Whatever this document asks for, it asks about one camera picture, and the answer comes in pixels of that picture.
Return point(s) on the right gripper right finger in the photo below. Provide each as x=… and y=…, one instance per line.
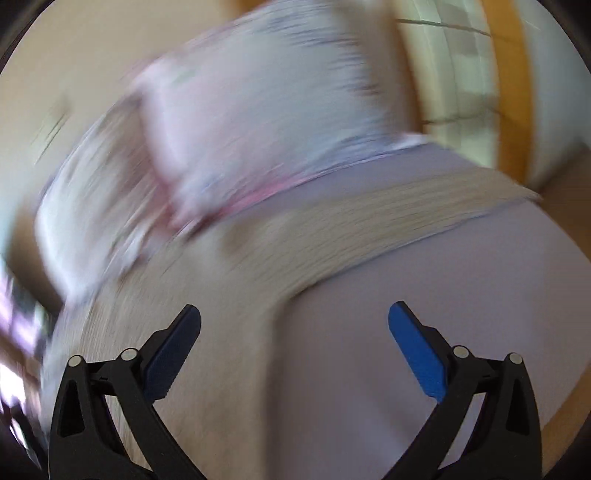
x=505, y=442

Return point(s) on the beige cable knit sweater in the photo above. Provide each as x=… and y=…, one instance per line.
x=240, y=274

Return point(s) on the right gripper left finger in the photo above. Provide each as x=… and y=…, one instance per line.
x=84, y=442

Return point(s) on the pink floral right pillow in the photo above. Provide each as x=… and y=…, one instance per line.
x=266, y=102

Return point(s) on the white floral left pillow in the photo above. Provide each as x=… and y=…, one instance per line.
x=105, y=208

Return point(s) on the wooden frosted glass door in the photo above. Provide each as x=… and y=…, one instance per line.
x=500, y=82

